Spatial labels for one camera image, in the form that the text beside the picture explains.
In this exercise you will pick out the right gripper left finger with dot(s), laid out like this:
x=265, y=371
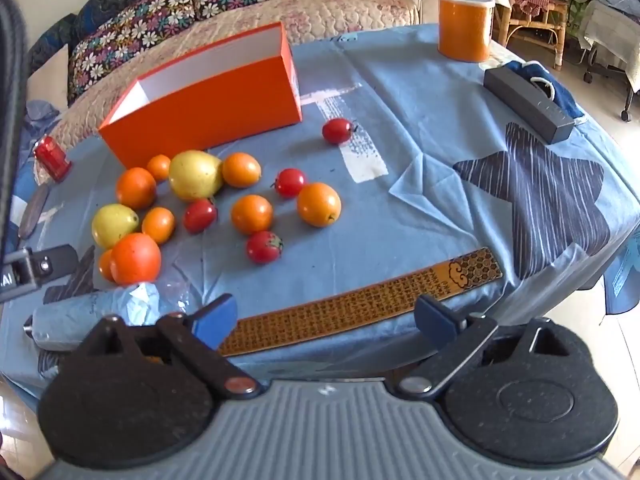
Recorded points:
x=196, y=339

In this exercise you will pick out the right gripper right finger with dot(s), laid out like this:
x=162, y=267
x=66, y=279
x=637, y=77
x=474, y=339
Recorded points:
x=457, y=338

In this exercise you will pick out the small orange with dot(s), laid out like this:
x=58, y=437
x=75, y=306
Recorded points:
x=159, y=224
x=104, y=266
x=158, y=166

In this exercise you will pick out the large orange persimmon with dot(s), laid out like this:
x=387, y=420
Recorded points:
x=135, y=259

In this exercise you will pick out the small yellow pear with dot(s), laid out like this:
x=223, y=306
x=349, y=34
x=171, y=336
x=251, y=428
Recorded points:
x=111, y=223

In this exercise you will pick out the red tomato front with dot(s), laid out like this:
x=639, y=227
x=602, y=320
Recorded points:
x=264, y=247

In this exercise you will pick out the red tomato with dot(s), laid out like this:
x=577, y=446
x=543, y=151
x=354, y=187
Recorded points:
x=289, y=182
x=199, y=215
x=338, y=130
x=264, y=247

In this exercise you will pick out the orange with stem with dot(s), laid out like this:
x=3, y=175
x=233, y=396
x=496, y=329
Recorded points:
x=136, y=188

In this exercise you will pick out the large yellow pear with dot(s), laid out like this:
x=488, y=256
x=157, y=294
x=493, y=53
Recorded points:
x=194, y=175

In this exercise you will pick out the large orange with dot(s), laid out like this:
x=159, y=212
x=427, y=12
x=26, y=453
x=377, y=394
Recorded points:
x=318, y=204

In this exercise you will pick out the carved wooden ruler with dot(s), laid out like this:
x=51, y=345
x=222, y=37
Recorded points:
x=361, y=307

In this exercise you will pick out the grey glasses case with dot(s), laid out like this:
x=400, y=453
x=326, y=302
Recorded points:
x=32, y=211

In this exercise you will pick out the folded blue umbrella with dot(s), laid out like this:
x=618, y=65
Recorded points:
x=61, y=325

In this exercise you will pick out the red soda can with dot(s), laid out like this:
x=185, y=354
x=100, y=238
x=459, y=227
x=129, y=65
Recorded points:
x=52, y=158

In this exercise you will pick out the blue tablecloth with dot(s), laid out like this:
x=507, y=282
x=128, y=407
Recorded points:
x=436, y=168

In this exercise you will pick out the cream pillow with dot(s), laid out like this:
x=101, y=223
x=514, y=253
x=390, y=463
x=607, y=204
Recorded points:
x=49, y=82

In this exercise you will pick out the dark grey rectangular box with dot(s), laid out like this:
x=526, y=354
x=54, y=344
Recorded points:
x=530, y=103

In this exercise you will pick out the orange cardboard box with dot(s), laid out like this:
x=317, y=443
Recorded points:
x=225, y=91

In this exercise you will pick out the dark blue cloth pouch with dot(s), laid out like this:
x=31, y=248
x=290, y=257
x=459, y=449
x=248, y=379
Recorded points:
x=537, y=75

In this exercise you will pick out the left floral cushion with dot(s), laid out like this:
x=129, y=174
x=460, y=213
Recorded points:
x=139, y=27

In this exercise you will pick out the rattan chair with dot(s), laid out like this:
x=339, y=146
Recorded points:
x=541, y=22

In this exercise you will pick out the orange plastic canister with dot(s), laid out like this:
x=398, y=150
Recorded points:
x=464, y=29

